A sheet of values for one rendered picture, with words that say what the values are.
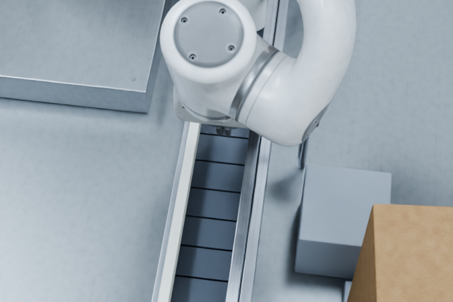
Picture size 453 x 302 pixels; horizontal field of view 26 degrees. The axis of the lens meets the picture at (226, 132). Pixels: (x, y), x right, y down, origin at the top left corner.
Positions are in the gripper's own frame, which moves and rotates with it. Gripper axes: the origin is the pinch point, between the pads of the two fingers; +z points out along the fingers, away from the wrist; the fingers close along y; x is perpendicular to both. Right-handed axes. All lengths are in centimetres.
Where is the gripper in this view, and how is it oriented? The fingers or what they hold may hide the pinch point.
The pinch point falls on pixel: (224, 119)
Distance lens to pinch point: 114.8
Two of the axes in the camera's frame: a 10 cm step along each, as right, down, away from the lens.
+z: 0.5, 2.2, 9.7
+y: -9.9, -1.1, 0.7
